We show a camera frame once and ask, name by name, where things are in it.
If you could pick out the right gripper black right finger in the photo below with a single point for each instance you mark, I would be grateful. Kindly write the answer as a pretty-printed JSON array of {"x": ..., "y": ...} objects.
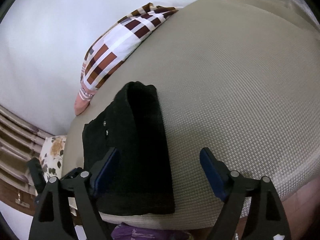
[{"x": 266, "y": 218}]

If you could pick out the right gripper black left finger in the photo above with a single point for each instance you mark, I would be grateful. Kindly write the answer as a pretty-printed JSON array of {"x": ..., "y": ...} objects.
[{"x": 53, "y": 218}]

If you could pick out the black pants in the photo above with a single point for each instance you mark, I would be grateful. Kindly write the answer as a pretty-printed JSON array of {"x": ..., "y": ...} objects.
[{"x": 125, "y": 149}]

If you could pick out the floral pillow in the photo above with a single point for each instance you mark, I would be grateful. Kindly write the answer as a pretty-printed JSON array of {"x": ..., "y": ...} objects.
[{"x": 51, "y": 156}]

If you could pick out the brown wooden door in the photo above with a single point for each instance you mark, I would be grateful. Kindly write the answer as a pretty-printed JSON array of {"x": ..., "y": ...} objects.
[{"x": 17, "y": 199}]

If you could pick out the beige striped curtain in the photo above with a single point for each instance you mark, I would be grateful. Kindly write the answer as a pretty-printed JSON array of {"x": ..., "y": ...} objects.
[{"x": 20, "y": 142}]

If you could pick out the purple cloth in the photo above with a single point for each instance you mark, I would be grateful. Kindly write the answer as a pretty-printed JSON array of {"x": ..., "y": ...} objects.
[{"x": 124, "y": 231}]

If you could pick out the pink plaid pillow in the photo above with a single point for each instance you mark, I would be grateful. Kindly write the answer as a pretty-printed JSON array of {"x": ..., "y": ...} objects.
[{"x": 112, "y": 49}]

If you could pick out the beige textured bed sheet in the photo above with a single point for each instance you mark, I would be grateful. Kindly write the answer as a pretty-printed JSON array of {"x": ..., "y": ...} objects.
[{"x": 240, "y": 77}]

